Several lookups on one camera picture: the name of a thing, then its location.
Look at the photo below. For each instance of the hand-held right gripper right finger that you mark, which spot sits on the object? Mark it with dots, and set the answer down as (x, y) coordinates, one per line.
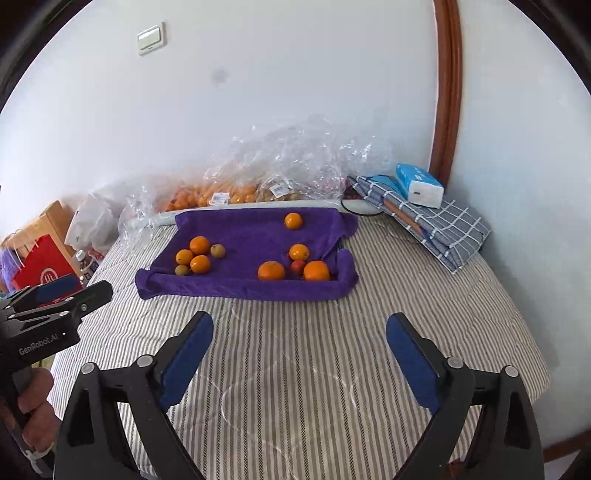
(413, 360)

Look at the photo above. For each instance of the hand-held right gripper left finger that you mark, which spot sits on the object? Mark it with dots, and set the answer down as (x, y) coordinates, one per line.
(184, 360)

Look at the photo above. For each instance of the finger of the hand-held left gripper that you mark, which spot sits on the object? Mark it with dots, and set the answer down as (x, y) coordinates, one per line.
(92, 295)
(57, 288)

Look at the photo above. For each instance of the brown kiwi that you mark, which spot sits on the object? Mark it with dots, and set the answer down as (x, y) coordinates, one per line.
(182, 270)
(218, 250)

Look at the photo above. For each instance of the small orange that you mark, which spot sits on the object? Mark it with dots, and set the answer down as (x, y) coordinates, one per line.
(184, 256)

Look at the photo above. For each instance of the purple towel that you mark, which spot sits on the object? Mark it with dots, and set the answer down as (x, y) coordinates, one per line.
(249, 240)

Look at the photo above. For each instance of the red apple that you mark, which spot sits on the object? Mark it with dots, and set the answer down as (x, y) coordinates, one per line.
(298, 266)

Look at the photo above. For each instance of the person's left hand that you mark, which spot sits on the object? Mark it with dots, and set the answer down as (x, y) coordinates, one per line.
(39, 406)

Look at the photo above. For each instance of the red paper bag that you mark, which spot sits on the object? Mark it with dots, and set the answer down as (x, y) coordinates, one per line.
(44, 267)

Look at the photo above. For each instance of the white-capped bottle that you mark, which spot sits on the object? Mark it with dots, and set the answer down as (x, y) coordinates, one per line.
(85, 265)

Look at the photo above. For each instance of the purple bag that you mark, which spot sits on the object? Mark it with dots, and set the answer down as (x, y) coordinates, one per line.
(9, 270)

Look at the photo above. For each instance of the cardboard box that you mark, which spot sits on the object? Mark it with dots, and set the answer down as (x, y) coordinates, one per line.
(53, 219)

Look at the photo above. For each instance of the white plastic bag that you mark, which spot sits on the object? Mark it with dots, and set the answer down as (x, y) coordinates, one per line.
(92, 217)

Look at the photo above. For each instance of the grey checked cloth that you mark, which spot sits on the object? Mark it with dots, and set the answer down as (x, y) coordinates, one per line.
(443, 230)

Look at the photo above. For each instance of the clear bag of oranges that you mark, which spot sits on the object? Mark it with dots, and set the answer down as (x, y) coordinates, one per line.
(203, 196)

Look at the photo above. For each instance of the blue tissue pack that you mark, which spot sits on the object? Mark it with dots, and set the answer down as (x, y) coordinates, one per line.
(420, 184)

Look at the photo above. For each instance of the blue booklet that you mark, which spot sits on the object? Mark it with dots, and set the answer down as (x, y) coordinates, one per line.
(385, 182)

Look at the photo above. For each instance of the clear bag of kiwis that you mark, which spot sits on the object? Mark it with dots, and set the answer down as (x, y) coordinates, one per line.
(281, 191)

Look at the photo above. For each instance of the crumpled clear plastic bag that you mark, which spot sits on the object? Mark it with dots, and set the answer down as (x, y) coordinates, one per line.
(332, 157)

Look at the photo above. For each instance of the white wall switch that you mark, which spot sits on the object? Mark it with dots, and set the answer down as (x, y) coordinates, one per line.
(151, 38)

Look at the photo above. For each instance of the wooden door frame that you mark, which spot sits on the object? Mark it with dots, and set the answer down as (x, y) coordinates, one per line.
(447, 92)

